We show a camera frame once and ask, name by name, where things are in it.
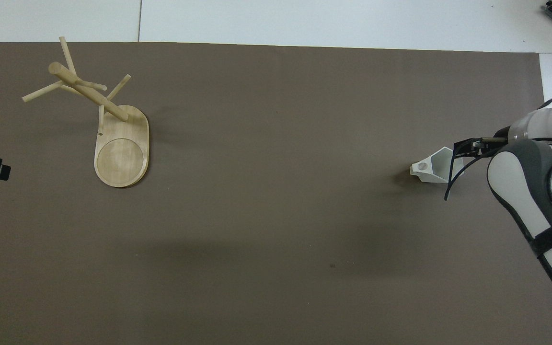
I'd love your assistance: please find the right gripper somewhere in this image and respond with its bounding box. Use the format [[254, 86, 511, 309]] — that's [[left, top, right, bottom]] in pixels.
[[470, 126, 512, 158]]

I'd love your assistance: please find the white cup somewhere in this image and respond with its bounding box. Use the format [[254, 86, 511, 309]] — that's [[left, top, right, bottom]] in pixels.
[[410, 147, 466, 184]]

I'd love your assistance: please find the wooden cup rack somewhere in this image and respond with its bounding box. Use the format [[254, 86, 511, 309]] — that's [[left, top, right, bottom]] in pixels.
[[22, 36, 150, 188]]

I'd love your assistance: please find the black cable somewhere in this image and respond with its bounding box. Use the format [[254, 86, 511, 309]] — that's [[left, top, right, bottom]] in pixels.
[[444, 144, 495, 201]]

